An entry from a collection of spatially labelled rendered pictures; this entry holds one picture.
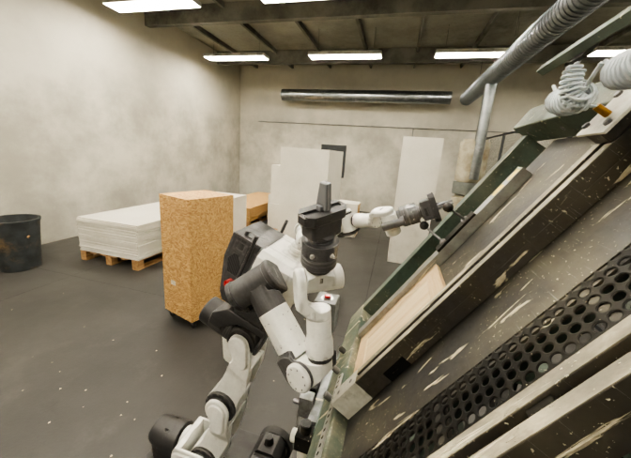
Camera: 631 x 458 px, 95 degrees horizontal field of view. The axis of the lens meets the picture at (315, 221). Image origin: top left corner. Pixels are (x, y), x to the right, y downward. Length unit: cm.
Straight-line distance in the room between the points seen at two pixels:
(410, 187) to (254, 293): 419
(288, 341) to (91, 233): 439
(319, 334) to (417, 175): 424
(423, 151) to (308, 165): 206
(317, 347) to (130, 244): 395
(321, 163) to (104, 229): 307
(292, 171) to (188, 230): 145
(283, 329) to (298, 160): 283
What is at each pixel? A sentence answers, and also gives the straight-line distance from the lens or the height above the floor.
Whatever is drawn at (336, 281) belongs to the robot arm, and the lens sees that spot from 73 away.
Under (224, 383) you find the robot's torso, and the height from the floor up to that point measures 74.
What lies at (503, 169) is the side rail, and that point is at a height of 169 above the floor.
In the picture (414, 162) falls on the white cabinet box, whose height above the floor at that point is 166.
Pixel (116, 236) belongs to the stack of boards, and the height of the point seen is 45.
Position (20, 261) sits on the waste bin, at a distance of 519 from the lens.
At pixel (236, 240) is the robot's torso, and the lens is 105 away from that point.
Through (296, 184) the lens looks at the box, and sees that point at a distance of 354.
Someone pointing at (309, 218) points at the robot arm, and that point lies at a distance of 59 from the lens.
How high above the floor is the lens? 170
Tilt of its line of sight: 13 degrees down
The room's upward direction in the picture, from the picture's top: 4 degrees clockwise
